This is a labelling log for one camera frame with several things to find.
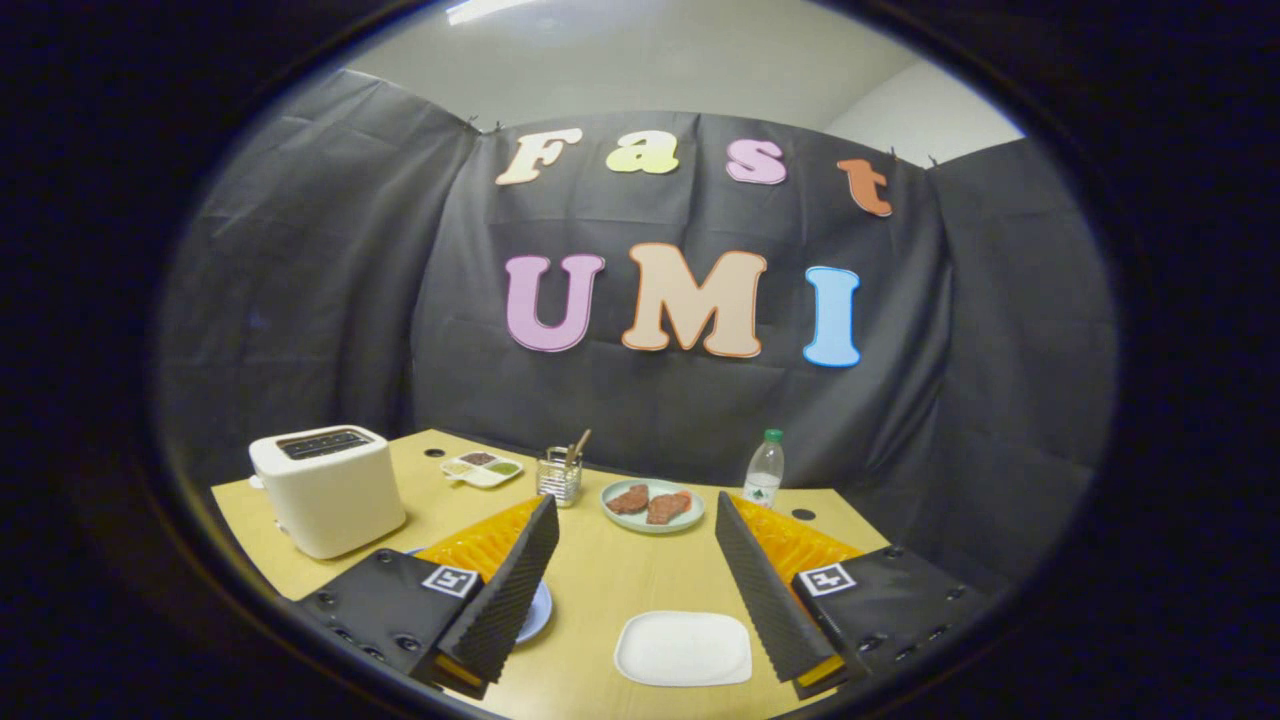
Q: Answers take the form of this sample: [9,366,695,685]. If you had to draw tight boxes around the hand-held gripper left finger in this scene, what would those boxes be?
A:
[290,493,561,701]

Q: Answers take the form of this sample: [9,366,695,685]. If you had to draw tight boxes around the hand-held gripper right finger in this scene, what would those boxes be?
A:
[715,491,991,701]

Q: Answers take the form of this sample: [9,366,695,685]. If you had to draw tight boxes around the light blue plate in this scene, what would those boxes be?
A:
[513,578,554,645]

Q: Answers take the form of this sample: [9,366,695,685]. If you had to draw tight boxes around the white square plate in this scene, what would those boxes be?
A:
[613,610,753,688]

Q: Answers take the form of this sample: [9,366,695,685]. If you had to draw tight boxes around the clear plastic water bottle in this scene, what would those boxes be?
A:
[742,429,786,509]

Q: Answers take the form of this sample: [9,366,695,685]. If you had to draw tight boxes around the clear glass utensil holder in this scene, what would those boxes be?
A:
[536,447,584,509]

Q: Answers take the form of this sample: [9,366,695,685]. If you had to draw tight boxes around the white divided condiment tray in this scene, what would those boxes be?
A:
[441,451,524,489]

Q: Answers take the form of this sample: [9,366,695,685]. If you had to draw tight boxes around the pale green plate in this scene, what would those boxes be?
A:
[600,478,706,534]

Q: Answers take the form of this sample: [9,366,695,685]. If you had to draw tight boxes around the white toaster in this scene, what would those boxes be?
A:
[248,425,408,561]

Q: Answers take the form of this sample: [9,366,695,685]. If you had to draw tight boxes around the black backdrop cloth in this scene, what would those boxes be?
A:
[155,68,1119,601]

